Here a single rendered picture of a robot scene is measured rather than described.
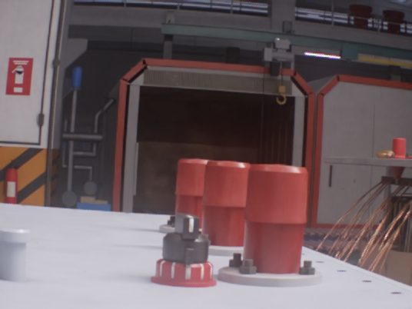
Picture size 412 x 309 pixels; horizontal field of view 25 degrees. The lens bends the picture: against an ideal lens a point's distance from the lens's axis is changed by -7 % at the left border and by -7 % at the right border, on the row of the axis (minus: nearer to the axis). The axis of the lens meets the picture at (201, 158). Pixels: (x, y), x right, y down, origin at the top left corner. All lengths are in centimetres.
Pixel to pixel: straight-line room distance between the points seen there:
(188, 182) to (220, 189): 33
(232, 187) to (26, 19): 1043
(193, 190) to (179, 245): 70
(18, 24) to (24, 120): 122
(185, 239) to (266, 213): 10
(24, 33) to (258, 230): 1072
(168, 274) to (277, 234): 14
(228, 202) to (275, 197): 33
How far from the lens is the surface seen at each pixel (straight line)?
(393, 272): 403
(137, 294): 95
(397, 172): 404
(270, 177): 108
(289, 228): 109
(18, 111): 1166
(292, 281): 107
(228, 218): 141
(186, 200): 173
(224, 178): 140
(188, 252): 102
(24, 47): 1172
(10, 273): 96
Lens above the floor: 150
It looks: level
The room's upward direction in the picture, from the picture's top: 3 degrees clockwise
